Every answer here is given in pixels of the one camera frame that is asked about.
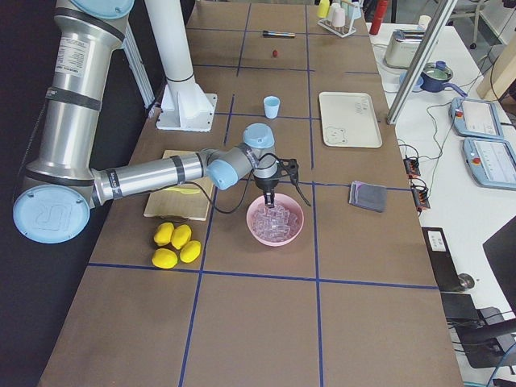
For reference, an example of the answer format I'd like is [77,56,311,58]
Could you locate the lower teach pendant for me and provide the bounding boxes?
[463,137,515,190]

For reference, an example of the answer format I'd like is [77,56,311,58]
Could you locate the clear ice cubes pile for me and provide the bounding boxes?
[251,204,301,243]

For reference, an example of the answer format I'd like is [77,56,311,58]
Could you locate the cream bear tray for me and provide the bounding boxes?
[318,92,382,148]

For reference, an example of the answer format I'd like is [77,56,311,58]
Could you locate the orange black connector box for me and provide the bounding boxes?
[410,183,431,212]
[403,157,421,179]

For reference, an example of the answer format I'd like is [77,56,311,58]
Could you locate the yellow plastic knife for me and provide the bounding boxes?
[165,186,201,195]

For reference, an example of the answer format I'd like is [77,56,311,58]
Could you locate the blue saucepan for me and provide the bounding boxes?
[421,60,468,98]

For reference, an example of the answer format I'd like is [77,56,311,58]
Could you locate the aluminium frame post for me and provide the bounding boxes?
[386,0,457,125]

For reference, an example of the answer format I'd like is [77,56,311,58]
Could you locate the light blue plastic cup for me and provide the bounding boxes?
[263,95,281,119]

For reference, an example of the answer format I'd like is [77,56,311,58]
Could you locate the pink bowl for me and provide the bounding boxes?
[246,193,304,247]

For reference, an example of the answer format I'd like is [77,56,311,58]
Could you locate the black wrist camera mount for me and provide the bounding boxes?
[279,159,299,185]

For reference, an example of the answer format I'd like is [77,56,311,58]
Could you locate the wooden cutting board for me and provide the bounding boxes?
[144,150,214,221]

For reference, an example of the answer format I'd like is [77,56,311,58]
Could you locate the cream toaster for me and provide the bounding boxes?
[385,29,425,69]

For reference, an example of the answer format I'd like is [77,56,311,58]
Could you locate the white cup rack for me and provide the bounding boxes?
[317,0,361,38]

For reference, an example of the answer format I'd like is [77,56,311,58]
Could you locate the red bottle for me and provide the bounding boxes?
[369,0,389,35]

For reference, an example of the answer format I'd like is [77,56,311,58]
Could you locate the teach pendant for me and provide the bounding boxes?
[463,137,515,190]
[450,97,504,139]

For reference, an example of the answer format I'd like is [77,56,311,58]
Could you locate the blue bowl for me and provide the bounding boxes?
[397,72,425,94]

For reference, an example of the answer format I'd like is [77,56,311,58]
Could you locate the upper teach pendant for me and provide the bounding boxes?
[450,97,504,139]

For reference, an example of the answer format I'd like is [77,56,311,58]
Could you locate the pink cup on rack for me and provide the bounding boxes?
[328,7,346,28]

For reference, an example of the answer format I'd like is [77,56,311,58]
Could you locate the steel muddler black tip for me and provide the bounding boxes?
[262,30,296,39]

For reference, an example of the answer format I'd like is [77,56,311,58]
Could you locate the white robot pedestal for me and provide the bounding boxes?
[145,0,218,132]

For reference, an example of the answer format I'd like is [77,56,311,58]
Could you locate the grey purple folded cloth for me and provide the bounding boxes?
[348,181,387,213]

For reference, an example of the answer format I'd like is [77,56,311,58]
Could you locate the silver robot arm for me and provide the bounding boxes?
[13,1,279,243]

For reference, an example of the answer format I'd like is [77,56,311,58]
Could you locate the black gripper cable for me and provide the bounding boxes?
[177,152,312,214]

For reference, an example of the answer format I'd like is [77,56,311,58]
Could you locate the yellow cup on rack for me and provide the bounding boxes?
[317,0,330,19]

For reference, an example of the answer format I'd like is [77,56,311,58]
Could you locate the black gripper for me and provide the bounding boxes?
[255,177,279,206]

